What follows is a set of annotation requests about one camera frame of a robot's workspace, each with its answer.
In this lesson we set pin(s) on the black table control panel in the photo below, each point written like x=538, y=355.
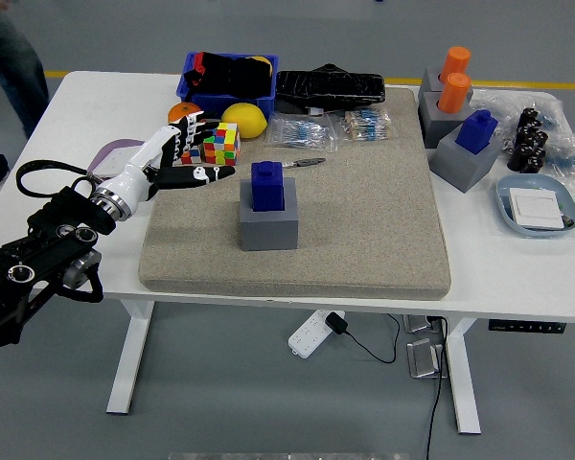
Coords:
x=527, y=327

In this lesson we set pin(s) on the black wrapped keyboard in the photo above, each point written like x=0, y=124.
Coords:
x=326, y=88

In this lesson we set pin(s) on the blue square seal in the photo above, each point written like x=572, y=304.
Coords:
x=476, y=131
x=268, y=187

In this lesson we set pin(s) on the light blue tray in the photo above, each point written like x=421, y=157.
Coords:
x=532, y=181

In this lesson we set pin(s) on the grey cube seal holder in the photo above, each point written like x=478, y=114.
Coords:
x=455, y=165
x=268, y=232
x=430, y=81
x=436, y=127

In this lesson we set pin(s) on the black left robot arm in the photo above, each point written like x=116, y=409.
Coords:
x=52, y=239

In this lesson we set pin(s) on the large colourful puzzle cube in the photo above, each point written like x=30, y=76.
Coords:
x=225, y=144

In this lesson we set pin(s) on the orange fruit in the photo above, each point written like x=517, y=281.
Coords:
x=179, y=112

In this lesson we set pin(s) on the black power adapter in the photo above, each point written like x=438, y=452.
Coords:
x=336, y=323

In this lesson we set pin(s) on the blue plastic bin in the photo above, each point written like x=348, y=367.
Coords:
x=235, y=103

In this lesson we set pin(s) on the yellow round object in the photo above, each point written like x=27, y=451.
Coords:
x=263, y=64

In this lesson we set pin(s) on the large metal bracket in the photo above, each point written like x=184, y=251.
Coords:
x=424, y=359

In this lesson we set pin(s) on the yellow lemon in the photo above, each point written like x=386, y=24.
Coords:
x=244, y=120

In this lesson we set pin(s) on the purple tray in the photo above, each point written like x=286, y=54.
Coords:
x=99, y=154

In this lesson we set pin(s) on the bag of brown blue resistors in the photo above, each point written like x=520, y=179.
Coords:
x=364, y=123

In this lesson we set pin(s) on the person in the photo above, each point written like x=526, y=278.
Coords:
x=14, y=57

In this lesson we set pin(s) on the orange cylinder seal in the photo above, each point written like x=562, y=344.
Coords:
x=454, y=93
x=455, y=62

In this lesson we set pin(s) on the black cloth gloves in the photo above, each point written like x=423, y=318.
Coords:
x=230, y=72

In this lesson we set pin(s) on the grey-brown mat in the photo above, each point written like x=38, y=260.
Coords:
x=354, y=215

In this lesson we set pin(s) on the white table leg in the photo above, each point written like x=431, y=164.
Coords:
x=462, y=383
x=129, y=359

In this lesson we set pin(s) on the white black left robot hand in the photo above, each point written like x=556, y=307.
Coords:
x=134, y=165

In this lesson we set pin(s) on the small metal bracket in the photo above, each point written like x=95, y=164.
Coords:
x=419, y=323

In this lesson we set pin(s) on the white power strip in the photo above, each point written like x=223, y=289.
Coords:
x=309, y=335

